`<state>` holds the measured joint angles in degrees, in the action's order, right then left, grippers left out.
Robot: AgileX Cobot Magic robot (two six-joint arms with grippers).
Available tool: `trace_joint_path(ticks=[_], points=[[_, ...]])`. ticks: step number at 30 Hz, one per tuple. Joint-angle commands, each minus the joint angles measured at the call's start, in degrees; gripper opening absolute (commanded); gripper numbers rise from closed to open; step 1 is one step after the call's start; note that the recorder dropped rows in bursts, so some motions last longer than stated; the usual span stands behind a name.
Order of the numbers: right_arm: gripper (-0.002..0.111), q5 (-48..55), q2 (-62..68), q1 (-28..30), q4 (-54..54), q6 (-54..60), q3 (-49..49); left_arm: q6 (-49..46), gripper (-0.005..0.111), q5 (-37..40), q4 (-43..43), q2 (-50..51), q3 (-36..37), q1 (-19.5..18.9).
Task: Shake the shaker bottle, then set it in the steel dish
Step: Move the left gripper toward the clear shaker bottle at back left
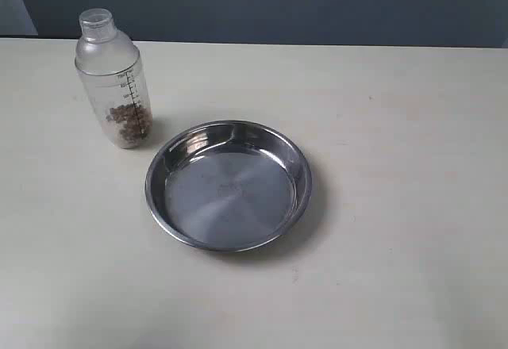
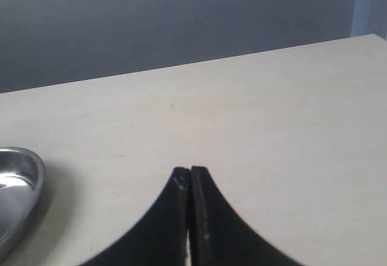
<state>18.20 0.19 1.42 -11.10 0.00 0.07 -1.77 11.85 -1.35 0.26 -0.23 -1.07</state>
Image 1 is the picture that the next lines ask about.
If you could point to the clear plastic shaker bottle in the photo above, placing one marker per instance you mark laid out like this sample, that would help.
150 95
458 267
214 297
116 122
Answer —
110 67

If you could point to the round stainless steel plate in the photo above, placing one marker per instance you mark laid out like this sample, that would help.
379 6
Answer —
228 186

